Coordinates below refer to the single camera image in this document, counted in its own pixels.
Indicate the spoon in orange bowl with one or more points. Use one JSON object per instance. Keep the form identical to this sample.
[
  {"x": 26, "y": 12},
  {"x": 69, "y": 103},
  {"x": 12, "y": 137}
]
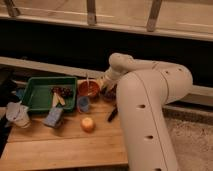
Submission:
[{"x": 88, "y": 84}]

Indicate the white crumpled cloth cup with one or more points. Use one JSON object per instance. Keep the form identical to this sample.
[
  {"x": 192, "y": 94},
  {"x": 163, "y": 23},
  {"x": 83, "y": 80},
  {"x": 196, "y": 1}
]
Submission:
[{"x": 18, "y": 114}]

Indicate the blue cup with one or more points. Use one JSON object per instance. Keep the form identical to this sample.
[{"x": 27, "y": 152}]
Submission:
[{"x": 83, "y": 104}]

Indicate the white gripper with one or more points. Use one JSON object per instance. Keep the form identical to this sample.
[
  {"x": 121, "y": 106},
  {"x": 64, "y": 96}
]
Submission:
[{"x": 108, "y": 80}]

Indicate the orange apple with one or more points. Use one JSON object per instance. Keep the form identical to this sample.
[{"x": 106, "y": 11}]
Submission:
[{"x": 87, "y": 124}]

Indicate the blue sponge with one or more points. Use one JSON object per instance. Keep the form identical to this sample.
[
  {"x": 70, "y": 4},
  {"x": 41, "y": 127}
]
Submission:
[{"x": 53, "y": 118}]

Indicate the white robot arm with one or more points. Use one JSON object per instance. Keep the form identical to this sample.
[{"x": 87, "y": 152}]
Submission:
[{"x": 143, "y": 88}]

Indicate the green plastic tray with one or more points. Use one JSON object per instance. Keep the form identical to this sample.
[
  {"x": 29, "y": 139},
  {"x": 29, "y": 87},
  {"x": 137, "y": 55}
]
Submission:
[{"x": 38, "y": 96}]

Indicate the purple bowl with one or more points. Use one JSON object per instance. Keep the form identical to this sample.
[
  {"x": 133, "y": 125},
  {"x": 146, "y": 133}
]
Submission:
[{"x": 108, "y": 93}]

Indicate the orange bowl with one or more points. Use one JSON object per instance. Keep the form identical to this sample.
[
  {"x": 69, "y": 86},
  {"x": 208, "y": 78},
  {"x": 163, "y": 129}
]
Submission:
[{"x": 90, "y": 89}]

